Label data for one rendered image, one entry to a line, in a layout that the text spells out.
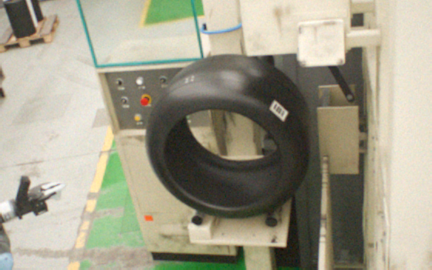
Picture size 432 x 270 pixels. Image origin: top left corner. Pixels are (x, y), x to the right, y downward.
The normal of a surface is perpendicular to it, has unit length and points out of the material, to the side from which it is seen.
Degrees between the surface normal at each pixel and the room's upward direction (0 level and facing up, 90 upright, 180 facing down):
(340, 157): 90
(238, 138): 90
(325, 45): 72
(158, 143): 86
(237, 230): 0
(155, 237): 90
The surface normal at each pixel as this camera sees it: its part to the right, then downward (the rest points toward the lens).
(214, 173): 0.11, -0.36
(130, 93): -0.21, 0.51
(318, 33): -0.25, 0.22
